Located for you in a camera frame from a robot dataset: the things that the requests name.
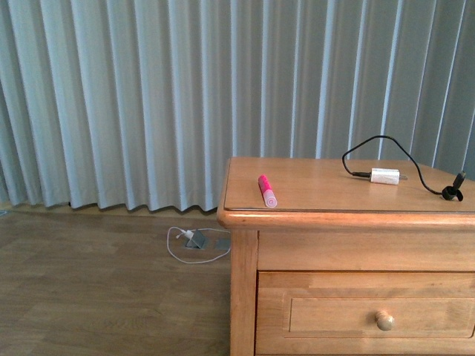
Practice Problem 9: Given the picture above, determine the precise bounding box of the pink marker pen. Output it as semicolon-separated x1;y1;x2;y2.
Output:
258;174;278;208

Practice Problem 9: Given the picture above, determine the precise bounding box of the wooden top drawer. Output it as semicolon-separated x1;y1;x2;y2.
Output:
255;272;474;355

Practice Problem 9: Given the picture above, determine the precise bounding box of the round wooden drawer knob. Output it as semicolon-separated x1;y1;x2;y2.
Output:
374;311;396;332

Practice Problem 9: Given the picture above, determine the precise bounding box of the white charger on floor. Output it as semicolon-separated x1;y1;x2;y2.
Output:
175;230;194;240

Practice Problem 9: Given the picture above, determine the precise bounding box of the open grey floor socket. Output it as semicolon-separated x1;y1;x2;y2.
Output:
184;230;209;250

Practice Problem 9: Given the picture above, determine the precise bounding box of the wooden nightstand dresser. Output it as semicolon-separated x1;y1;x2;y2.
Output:
217;157;474;355

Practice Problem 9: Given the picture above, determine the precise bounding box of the light grey pleated curtain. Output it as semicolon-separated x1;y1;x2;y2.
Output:
1;1;474;210

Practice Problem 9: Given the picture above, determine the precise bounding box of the white floor cable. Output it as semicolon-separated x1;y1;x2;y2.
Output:
166;226;232;265

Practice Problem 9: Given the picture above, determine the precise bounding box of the white usb wall charger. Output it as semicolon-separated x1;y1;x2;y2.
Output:
370;168;407;185

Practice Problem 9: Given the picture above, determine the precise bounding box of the black usb cable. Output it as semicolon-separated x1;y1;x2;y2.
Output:
341;135;467;203

